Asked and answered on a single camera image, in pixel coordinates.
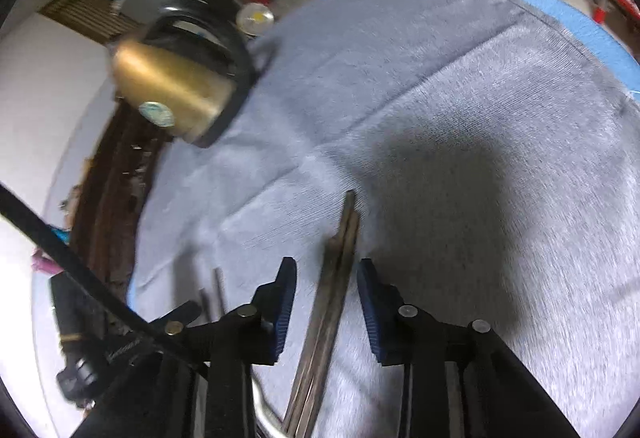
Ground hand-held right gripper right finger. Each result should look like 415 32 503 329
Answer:
356 259 581 438

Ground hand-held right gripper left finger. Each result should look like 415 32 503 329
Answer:
72 258 297 438

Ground pink bottle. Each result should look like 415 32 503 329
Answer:
32 253 63 276

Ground grey towel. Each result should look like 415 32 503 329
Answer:
127 0 640 438

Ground gold electric kettle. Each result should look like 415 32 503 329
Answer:
107 0 273 149

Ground white bowl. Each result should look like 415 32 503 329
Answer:
236 3 276 36

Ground blue table mat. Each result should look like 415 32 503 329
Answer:
470 0 640 94

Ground wooden slatted panel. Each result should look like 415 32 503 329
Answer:
40 0 131 44

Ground black strap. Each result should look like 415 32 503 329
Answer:
0 182 208 376

